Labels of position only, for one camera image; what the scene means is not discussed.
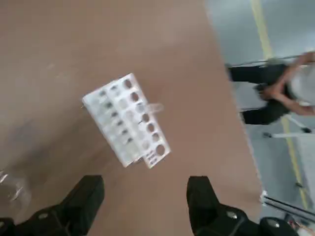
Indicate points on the small clear glass beaker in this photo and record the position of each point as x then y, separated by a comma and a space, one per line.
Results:
14, 194

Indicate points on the seated person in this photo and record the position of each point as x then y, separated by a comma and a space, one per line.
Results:
261, 76

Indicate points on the clear glass test tube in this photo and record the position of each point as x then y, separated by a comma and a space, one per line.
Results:
155, 108

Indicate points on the white test tube rack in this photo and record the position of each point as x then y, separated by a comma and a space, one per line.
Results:
88, 101

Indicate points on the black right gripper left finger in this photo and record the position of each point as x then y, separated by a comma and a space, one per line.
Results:
81, 196

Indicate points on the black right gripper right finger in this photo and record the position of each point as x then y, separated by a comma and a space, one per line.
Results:
201, 201

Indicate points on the aluminium frame post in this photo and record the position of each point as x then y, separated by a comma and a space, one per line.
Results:
264, 196

